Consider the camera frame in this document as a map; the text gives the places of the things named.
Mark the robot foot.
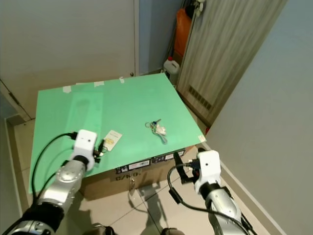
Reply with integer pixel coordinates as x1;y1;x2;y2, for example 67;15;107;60
90;225;118;235
158;227;187;235

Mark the grey wooden door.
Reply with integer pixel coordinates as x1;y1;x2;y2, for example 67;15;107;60
177;0;289;126

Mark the bunch of keys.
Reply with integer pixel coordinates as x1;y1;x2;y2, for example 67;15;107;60
145;119;168;144

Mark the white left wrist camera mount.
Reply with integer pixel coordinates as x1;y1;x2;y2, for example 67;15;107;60
72;129;98;171

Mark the brown cardboard box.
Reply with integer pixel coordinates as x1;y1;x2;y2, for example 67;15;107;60
80;146;187;201

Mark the white card with yellow print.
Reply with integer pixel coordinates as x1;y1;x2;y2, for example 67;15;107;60
102;129;123;149

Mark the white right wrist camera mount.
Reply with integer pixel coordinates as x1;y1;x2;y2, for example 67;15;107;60
194;150;221;195

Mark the white plastic jug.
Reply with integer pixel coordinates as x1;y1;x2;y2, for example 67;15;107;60
163;56;181;74

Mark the green sheet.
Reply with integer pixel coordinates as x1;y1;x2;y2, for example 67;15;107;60
29;73;207;194

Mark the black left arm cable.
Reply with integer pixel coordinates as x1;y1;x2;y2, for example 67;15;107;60
31;131;79;199

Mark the orange container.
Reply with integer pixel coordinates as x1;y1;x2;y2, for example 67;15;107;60
174;7;194;57

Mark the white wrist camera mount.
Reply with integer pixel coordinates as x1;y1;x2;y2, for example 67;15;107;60
194;150;221;195
72;129;98;171

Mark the white box label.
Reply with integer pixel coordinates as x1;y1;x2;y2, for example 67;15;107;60
128;160;150;171

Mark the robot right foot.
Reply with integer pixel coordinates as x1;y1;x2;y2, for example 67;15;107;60
158;227;187;235

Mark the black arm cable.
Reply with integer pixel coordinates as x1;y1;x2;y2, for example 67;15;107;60
31;131;79;199
167;163;250;228

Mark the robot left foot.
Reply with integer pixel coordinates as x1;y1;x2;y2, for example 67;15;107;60
90;225;118;235

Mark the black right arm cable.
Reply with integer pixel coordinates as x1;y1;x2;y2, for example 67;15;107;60
167;163;250;228

